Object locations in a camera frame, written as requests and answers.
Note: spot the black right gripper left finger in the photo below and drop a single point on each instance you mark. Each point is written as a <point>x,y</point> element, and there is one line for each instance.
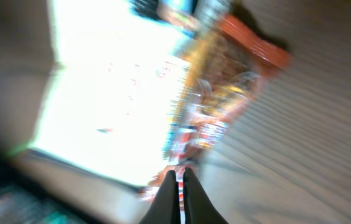
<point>165,208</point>

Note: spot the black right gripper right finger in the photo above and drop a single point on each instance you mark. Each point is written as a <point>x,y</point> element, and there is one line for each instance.
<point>197,205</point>

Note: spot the brown chocolate bar wrapper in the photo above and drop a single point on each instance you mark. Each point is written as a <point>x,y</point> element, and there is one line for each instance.
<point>230,65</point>

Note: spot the white snack bag red label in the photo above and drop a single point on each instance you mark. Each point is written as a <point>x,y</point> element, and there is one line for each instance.
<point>115,88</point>

